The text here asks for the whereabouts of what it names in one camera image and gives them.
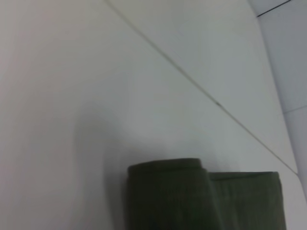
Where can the dark green shirt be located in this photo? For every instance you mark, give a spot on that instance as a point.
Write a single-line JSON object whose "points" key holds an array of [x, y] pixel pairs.
{"points": [[196, 198]]}

